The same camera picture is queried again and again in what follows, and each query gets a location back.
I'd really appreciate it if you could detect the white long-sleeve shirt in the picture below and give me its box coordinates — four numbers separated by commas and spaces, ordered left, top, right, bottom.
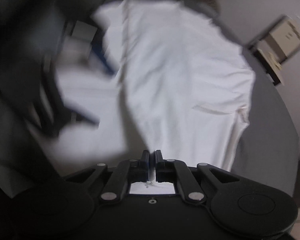
27, 0, 256, 196

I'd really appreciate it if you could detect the white wooden chair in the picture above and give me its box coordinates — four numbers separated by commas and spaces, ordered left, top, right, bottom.
246, 15, 300, 86

